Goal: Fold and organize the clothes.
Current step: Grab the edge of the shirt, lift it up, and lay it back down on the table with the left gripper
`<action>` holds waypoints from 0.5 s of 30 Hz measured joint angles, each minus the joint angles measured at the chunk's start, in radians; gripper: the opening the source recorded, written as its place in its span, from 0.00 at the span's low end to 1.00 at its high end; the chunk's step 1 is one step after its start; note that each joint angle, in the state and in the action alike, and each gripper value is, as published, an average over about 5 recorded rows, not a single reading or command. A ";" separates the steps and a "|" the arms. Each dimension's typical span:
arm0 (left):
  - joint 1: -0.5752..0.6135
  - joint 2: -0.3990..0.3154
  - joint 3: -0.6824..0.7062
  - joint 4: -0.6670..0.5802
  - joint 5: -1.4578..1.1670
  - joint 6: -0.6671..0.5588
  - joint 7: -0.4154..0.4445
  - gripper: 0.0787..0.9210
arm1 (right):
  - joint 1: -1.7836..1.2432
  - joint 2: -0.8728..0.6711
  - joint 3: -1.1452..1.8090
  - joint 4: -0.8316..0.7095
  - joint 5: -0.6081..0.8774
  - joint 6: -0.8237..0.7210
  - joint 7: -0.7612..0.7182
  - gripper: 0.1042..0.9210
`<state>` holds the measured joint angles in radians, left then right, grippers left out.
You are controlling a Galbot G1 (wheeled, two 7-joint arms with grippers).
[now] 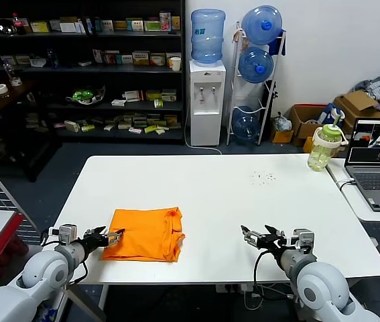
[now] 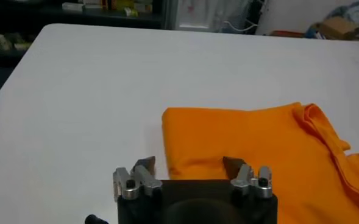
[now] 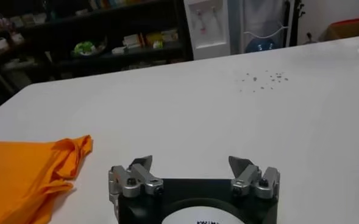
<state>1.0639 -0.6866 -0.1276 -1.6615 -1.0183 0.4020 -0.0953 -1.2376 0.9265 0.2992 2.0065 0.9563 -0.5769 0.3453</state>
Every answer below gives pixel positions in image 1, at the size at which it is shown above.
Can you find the yellow cardboard piece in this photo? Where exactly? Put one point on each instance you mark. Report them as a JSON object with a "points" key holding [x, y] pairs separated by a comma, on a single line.
{"points": [[309, 145]]}

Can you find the flat white medicine box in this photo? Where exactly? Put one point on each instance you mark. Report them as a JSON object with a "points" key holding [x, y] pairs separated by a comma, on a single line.
{"points": [[118, 103]]}

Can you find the small white tape roll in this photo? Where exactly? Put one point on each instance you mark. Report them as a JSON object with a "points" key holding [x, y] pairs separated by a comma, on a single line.
{"points": [[16, 82]]}

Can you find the black shelf unit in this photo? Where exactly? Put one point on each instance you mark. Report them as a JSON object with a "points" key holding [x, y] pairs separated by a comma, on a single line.
{"points": [[182, 100]]}

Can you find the clear plastic bottle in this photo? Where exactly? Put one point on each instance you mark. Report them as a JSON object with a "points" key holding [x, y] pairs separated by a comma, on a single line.
{"points": [[9, 68]]}

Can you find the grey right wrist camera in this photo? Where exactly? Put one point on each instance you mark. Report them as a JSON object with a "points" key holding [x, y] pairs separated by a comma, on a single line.
{"points": [[303, 239]]}

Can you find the grey laptop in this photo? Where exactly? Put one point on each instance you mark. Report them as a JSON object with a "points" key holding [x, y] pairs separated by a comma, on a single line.
{"points": [[377, 181]]}

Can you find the blue white bag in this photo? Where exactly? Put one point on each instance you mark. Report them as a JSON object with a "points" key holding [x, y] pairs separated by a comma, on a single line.
{"points": [[327, 115]]}

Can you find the green lid drinking bottle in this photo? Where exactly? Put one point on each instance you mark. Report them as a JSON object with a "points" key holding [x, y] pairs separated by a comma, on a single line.
{"points": [[322, 151]]}

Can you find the labelled blue water jug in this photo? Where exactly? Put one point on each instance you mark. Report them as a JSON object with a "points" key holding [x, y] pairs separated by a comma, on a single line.
{"points": [[208, 37]]}

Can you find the knotted grey plastic bag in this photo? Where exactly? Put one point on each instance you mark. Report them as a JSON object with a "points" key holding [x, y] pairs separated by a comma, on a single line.
{"points": [[283, 122]]}

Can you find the white teal medicine box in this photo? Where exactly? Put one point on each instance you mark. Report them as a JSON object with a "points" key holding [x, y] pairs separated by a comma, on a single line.
{"points": [[107, 26], [126, 59], [134, 25]]}

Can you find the green white medicine box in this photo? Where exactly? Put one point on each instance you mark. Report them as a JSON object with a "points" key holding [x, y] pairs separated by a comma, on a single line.
{"points": [[154, 95], [152, 26]]}

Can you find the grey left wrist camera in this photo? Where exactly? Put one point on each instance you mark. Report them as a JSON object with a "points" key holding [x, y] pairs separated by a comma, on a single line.
{"points": [[67, 233]]}

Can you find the red trimmed cardboard box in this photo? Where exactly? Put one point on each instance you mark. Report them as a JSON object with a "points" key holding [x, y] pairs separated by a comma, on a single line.
{"points": [[302, 124]]}

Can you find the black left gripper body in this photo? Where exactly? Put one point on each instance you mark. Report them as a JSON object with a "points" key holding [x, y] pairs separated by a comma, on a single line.
{"points": [[94, 242]]}

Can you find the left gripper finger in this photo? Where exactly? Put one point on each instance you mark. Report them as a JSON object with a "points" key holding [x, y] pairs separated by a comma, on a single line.
{"points": [[113, 237], [94, 231]]}

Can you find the small yellow cardboard box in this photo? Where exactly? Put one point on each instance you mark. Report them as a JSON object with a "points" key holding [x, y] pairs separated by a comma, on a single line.
{"points": [[281, 137]]}

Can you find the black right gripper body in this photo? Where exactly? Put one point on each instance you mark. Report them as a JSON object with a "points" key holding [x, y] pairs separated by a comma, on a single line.
{"points": [[275, 244]]}

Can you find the yellow white medicine box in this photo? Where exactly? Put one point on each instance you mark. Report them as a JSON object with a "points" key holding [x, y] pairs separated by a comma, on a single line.
{"points": [[40, 27], [141, 58]]}

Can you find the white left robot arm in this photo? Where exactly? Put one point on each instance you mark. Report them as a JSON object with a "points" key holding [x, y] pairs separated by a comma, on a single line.
{"points": [[39, 275]]}

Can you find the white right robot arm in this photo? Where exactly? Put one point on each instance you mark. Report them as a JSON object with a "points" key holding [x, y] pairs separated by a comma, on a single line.
{"points": [[320, 288]]}

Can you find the cola bottle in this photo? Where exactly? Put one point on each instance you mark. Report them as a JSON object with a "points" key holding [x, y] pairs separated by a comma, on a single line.
{"points": [[19, 25]]}

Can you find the white power strip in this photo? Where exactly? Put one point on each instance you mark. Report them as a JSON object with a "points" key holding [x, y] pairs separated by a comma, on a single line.
{"points": [[228, 288]]}

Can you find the orange yellow medicine box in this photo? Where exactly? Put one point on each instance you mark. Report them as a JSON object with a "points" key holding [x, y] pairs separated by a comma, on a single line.
{"points": [[176, 23]]}

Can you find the small lime green box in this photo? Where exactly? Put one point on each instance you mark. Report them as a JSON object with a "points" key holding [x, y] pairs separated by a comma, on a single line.
{"points": [[158, 103]]}

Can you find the dark blue bottle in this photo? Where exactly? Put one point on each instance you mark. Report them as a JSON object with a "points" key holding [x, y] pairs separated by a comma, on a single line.
{"points": [[52, 58]]}

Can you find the orange t-shirt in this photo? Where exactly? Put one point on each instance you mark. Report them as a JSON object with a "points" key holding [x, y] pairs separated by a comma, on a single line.
{"points": [[142, 234]]}

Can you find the white water dispenser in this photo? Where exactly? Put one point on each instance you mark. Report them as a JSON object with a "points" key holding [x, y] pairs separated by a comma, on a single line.
{"points": [[208, 104]]}

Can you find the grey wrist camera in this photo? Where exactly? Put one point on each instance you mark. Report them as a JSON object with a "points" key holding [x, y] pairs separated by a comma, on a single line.
{"points": [[67, 233], [303, 239]]}

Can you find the white paper cup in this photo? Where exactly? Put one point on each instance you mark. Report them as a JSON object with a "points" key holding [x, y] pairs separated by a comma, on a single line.
{"points": [[175, 64]]}

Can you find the white red medicine box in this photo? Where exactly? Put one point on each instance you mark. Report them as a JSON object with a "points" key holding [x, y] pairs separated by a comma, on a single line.
{"points": [[132, 96]]}

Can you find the brown wooden desk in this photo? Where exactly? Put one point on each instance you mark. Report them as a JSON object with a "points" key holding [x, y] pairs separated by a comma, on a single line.
{"points": [[5, 100]]}

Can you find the dark shiny bowl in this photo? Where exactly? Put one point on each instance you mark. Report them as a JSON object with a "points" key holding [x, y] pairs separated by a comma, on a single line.
{"points": [[6, 27]]}

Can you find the black folded tripod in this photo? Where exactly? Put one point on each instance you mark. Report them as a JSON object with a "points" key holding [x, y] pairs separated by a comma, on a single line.
{"points": [[274, 97]]}

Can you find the pink white medicine box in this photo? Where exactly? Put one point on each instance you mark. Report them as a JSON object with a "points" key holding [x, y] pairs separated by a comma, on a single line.
{"points": [[135, 131]]}

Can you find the lime green medicine box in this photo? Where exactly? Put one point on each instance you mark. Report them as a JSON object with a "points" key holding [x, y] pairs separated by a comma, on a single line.
{"points": [[151, 129]]}

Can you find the open brown cardboard box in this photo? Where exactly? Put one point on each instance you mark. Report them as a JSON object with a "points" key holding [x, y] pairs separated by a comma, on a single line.
{"points": [[357, 104]]}

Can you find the glass bowl green fruit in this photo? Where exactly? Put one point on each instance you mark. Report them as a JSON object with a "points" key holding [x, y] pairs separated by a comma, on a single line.
{"points": [[85, 95]]}

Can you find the white side desk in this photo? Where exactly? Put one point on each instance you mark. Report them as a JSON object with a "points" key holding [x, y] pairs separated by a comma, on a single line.
{"points": [[354, 204]]}

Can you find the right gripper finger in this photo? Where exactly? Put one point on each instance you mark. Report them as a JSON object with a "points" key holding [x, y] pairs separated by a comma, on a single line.
{"points": [[276, 233], [251, 237]]}

